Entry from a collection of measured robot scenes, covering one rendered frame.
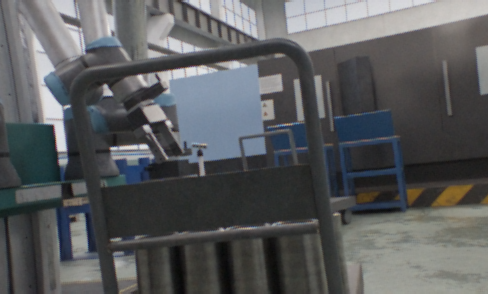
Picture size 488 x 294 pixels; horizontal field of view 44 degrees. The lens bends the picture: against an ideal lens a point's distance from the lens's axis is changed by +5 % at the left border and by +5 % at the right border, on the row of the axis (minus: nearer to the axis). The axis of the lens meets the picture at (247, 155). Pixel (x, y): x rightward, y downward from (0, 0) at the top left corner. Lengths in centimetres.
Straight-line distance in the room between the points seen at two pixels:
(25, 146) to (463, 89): 592
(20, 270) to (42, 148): 41
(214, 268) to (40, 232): 84
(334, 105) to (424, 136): 115
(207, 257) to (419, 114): 600
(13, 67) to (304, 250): 126
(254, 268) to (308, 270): 14
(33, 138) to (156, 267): 78
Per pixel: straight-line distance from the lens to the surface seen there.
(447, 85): 730
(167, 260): 156
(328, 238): 130
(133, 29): 209
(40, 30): 176
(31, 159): 212
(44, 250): 220
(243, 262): 148
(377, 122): 622
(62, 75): 158
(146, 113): 151
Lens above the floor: 70
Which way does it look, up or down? 1 degrees up
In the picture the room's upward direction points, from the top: 7 degrees counter-clockwise
